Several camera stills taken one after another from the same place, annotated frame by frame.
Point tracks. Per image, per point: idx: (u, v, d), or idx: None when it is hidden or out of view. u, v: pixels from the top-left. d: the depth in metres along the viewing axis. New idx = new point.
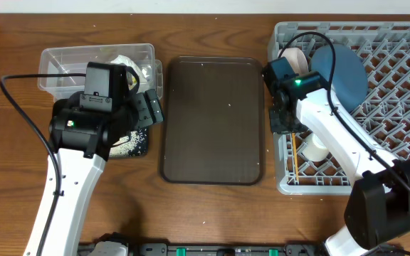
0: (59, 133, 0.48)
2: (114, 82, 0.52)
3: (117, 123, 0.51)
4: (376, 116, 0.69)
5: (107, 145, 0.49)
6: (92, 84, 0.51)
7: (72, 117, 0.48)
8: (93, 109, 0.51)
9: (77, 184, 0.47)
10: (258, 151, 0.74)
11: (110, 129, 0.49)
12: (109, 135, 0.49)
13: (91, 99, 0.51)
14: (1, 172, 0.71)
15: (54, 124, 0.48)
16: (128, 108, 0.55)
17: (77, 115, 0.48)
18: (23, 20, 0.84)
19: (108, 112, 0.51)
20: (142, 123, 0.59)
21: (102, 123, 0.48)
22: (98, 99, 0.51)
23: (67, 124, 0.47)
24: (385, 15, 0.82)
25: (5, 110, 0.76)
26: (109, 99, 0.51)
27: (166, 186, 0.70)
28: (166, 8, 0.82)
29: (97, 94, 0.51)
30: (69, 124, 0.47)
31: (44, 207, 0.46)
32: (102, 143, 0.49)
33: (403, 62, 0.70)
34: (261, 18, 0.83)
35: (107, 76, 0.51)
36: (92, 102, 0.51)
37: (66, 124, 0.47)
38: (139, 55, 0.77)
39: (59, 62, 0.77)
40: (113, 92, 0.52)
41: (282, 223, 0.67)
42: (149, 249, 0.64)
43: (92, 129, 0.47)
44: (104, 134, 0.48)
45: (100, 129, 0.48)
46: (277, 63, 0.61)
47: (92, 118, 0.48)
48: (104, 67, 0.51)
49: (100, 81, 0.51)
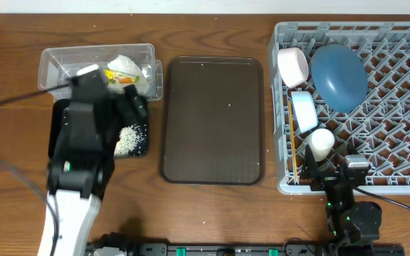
0: (55, 176, 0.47)
2: (98, 115, 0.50)
3: (109, 161, 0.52)
4: (376, 116, 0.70)
5: (102, 186, 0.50)
6: (76, 119, 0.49)
7: (67, 159, 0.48)
8: (82, 146, 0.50)
9: (75, 225, 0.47)
10: (258, 151, 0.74)
11: (104, 168, 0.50)
12: (104, 175, 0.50)
13: (81, 139, 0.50)
14: (1, 172, 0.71)
15: (49, 167, 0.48)
16: (113, 129, 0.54)
17: (73, 156, 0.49)
18: (23, 20, 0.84)
19: (100, 151, 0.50)
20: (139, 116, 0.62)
21: (97, 164, 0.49)
22: (88, 138, 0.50)
23: (62, 167, 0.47)
24: (385, 15, 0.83)
25: (3, 110, 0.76)
26: (97, 136, 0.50)
27: (166, 186, 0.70)
28: (166, 8, 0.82)
29: (85, 132, 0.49)
30: (65, 168, 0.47)
31: (45, 248, 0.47)
32: (97, 183, 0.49)
33: (403, 62, 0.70)
34: (262, 19, 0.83)
35: (90, 112, 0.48)
36: (81, 139, 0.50)
37: (62, 168, 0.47)
38: (139, 55, 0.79)
39: (59, 62, 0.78)
40: (99, 126, 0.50)
41: (282, 223, 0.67)
42: (149, 249, 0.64)
43: (88, 170, 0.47)
44: (99, 175, 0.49)
45: (95, 168, 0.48)
46: (364, 227, 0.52)
47: (87, 160, 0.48)
48: (88, 101, 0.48)
49: (87, 118, 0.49)
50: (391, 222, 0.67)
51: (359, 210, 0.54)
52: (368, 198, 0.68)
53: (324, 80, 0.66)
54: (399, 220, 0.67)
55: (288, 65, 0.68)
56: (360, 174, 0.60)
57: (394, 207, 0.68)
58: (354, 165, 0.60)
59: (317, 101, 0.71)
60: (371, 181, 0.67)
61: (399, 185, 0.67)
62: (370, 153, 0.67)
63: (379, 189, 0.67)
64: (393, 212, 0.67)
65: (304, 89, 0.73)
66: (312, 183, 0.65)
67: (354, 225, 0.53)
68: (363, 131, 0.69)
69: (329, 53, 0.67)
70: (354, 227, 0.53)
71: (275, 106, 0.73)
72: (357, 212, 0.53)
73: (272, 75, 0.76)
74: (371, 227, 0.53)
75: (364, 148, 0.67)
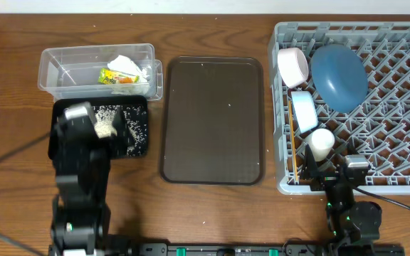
0: (60, 237, 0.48)
2: (84, 176, 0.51)
3: (104, 213, 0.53)
4: (376, 116, 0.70)
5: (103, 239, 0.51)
6: (65, 190, 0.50)
7: (68, 220, 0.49)
8: (77, 206, 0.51)
9: None
10: (258, 151, 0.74)
11: (102, 222, 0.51)
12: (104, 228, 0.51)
13: (73, 201, 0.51)
14: (0, 172, 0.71)
15: (53, 230, 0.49)
16: (99, 183, 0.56)
17: (73, 217, 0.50)
18: (23, 20, 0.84)
19: (94, 207, 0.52)
20: (120, 152, 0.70)
21: (97, 219, 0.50)
22: (80, 200, 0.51)
23: (65, 227, 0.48)
24: (385, 15, 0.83)
25: (3, 110, 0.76)
26: (87, 195, 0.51)
27: (166, 186, 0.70)
28: (166, 9, 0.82)
29: (76, 196, 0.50)
30: (68, 228, 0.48)
31: None
32: (100, 237, 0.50)
33: (403, 62, 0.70)
34: (262, 19, 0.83)
35: (77, 183, 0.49)
36: (74, 203, 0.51)
37: (65, 228, 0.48)
38: (139, 55, 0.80)
39: (59, 62, 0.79)
40: (87, 187, 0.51)
41: (282, 223, 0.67)
42: (149, 249, 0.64)
43: (90, 226, 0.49)
44: (100, 229, 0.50)
45: (95, 223, 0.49)
46: (364, 227, 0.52)
47: (86, 216, 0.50)
48: (72, 173, 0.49)
49: (75, 184, 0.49)
50: (391, 222, 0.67)
51: (359, 210, 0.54)
52: (368, 198, 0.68)
53: (324, 80, 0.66)
54: (399, 220, 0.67)
55: (288, 64, 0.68)
56: (360, 174, 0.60)
57: (394, 207, 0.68)
58: (354, 165, 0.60)
59: (317, 101, 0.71)
60: (371, 181, 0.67)
61: (399, 185, 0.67)
62: (370, 153, 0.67)
63: (379, 189, 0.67)
64: (393, 212, 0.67)
65: (304, 89, 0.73)
66: (311, 183, 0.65)
67: (354, 225, 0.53)
68: (363, 131, 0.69)
69: (329, 53, 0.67)
70: (354, 227, 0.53)
71: (275, 106, 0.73)
72: (357, 212, 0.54)
73: (272, 75, 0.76)
74: (371, 227, 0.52)
75: (364, 148, 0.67)
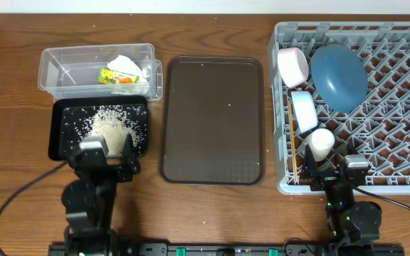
0: None
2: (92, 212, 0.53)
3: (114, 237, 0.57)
4: (376, 116, 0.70)
5: None
6: (75, 224, 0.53)
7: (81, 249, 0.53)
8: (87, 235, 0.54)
9: None
10: (258, 151, 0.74)
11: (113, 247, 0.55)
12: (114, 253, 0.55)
13: (83, 231, 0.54)
14: (0, 172, 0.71)
15: None
16: (104, 211, 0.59)
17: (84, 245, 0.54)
18: (23, 20, 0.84)
19: (104, 234, 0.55)
20: (126, 178, 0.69)
21: (107, 245, 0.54)
22: (90, 230, 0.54)
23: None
24: (385, 15, 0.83)
25: (3, 110, 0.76)
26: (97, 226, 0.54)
27: (166, 186, 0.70)
28: (166, 8, 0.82)
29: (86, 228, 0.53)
30: None
31: None
32: None
33: (403, 62, 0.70)
34: (262, 19, 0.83)
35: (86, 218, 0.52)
36: (84, 232, 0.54)
37: None
38: (139, 55, 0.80)
39: (59, 62, 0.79)
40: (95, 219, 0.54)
41: (282, 222, 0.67)
42: (149, 249, 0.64)
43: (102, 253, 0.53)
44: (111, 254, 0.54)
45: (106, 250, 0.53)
46: (364, 227, 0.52)
47: (97, 244, 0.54)
48: (82, 208, 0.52)
49: (83, 220, 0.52)
50: (391, 222, 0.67)
51: (359, 210, 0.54)
52: (368, 198, 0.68)
53: (324, 80, 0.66)
54: (399, 220, 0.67)
55: (288, 64, 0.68)
56: (359, 173, 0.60)
57: (394, 206, 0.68)
58: (354, 165, 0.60)
59: (317, 101, 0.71)
60: (371, 181, 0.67)
61: (399, 185, 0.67)
62: (369, 153, 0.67)
63: (380, 189, 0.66)
64: (393, 212, 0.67)
65: (304, 89, 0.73)
66: (311, 183, 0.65)
67: (353, 225, 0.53)
68: (363, 131, 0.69)
69: (329, 53, 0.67)
70: (354, 227, 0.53)
71: (275, 106, 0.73)
72: (357, 212, 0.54)
73: (272, 75, 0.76)
74: (371, 227, 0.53)
75: (364, 148, 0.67)
